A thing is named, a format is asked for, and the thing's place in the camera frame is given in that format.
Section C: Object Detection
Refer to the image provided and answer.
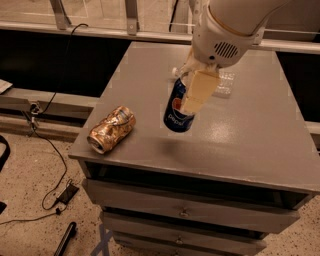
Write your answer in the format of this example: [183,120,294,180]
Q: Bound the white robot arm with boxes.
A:
[180,0,291,114]

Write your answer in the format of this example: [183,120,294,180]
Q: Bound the top grey drawer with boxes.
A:
[83,179,300,234]

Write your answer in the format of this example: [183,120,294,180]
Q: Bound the grey drawer cabinet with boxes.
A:
[70,42,320,241]

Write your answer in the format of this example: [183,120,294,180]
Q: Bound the bottom grey drawer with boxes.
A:
[111,231,214,256]

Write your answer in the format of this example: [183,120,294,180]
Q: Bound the clear plastic water bottle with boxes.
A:
[172,67,235,98]

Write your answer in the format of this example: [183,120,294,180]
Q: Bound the metal window railing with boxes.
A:
[0,0,320,54]

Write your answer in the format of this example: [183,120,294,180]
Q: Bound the crushed orange soda can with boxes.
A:
[87,106,136,154]

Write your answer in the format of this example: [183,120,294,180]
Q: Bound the grey drawer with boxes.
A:
[83,179,300,234]
[111,231,214,256]
[100,212,266,256]

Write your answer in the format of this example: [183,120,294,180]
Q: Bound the black power adapter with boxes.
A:
[57,183,79,205]

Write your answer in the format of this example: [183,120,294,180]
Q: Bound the black bar on floor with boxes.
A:
[54,222,77,256]

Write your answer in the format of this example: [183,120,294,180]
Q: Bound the black cable on floor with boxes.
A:
[0,23,89,226]

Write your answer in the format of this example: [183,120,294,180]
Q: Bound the middle grey drawer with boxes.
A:
[100,212,266,256]

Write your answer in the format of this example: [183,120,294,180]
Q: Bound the blue pepsi can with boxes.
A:
[163,78,194,133]

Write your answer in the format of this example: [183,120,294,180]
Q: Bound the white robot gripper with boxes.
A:
[180,6,254,115]

